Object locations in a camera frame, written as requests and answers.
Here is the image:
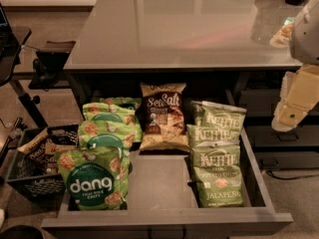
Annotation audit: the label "black plastic crate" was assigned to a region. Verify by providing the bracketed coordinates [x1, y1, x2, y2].
[6, 124, 78, 202]

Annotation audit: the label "brown snack bags in crate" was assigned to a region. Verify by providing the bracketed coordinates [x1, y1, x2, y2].
[18, 127, 78, 174]

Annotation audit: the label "closed grey right drawers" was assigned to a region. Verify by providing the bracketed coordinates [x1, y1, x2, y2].
[237, 71, 319, 171]

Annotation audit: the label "grey counter cabinet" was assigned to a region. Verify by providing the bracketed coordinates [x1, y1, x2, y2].
[65, 0, 299, 105]

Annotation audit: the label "rear green Dang chip bag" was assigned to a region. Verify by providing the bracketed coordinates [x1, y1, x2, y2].
[100, 97, 142, 111]

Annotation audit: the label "green kettle chip bag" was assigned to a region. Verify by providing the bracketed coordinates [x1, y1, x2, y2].
[186, 124, 239, 148]
[190, 101, 246, 132]

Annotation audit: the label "front green Dang chip bag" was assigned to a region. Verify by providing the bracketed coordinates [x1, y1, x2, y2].
[55, 146, 130, 210]

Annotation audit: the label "brown sea salt chip bag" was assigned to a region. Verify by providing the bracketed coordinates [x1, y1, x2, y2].
[140, 83, 189, 152]

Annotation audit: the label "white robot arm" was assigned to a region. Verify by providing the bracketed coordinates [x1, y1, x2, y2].
[270, 0, 319, 131]

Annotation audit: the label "green dang chip bag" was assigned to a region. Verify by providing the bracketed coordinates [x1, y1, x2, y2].
[83, 103, 143, 142]
[100, 97, 142, 111]
[78, 120, 136, 149]
[55, 146, 130, 210]

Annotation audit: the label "open grey top drawer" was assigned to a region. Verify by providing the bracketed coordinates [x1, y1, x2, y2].
[41, 90, 294, 239]

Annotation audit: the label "middle green Kettle chip bag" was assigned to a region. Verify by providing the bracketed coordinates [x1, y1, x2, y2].
[186, 124, 239, 148]

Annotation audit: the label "black chair base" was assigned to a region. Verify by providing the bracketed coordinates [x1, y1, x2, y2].
[29, 41, 76, 90]

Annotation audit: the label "green Kettle jalapeno bag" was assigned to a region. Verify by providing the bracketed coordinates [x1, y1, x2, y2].
[191, 144, 243, 208]

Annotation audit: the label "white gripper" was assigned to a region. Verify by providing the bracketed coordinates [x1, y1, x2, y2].
[271, 65, 319, 132]

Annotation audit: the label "rear green Kettle chip bag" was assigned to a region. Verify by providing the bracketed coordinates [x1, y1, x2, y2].
[190, 101, 246, 132]

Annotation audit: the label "black floor cable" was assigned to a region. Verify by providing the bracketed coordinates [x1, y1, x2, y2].
[263, 168, 319, 181]

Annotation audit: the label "black side table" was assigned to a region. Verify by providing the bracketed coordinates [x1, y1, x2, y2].
[0, 3, 49, 128]

